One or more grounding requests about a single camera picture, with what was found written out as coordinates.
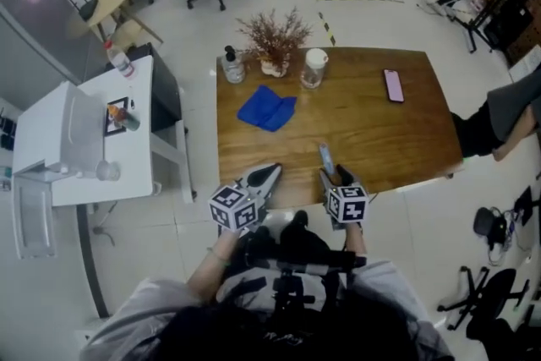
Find person's right forearm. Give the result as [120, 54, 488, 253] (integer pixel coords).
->
[343, 222, 369, 258]

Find glass jar with white lid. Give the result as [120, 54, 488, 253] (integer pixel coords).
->
[299, 47, 330, 90]

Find white plastic tray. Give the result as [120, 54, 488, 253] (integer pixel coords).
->
[11, 174, 58, 260]

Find round wooden table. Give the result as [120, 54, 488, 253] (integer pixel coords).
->
[66, 0, 165, 52]

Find clear glass cup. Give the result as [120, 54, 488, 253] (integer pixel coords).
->
[95, 159, 122, 183]

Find dark green bottle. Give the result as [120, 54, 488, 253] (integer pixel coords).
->
[122, 110, 141, 133]

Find white side table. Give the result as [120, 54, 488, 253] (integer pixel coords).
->
[11, 54, 196, 208]

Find person's grey shirt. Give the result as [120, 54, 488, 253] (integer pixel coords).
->
[79, 260, 456, 361]

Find dried flowers in white vase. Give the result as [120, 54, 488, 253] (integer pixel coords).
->
[235, 6, 314, 79]

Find person's black shoe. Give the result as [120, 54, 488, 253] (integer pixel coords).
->
[281, 210, 310, 242]

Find pink smartphone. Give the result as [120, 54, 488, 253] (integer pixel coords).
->
[383, 68, 406, 104]

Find thin green wrist band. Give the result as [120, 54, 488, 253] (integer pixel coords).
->
[206, 248, 232, 267]

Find blue folded cloth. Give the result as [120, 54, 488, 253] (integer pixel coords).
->
[237, 85, 298, 133]

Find white box appliance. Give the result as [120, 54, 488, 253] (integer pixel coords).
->
[12, 80, 107, 179]

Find plastic bottle with red cap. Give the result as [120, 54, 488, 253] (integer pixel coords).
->
[103, 39, 139, 81]

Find black low cabinet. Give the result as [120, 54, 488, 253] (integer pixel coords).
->
[126, 42, 183, 133]

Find black bag with cables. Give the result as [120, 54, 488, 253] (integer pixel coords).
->
[472, 184, 534, 267]

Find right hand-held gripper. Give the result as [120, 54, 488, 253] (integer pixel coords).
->
[317, 163, 370, 232]

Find black chest camera rig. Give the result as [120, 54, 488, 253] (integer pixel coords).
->
[236, 223, 368, 361]

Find black metal stand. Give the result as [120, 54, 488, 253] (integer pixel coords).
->
[462, 0, 541, 55]

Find clear pump dispenser bottle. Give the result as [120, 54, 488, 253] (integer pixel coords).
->
[221, 45, 247, 85]

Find black framed tray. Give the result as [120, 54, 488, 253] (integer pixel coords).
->
[103, 96, 130, 138]

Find grey utility knife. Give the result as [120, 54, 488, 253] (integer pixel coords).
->
[318, 142, 336, 178]

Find grey metal cabinet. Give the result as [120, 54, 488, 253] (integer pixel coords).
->
[0, 0, 109, 86]

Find person's left forearm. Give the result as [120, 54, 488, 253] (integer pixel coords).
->
[187, 228, 243, 306]

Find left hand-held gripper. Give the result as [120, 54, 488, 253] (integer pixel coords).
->
[208, 163, 283, 238]

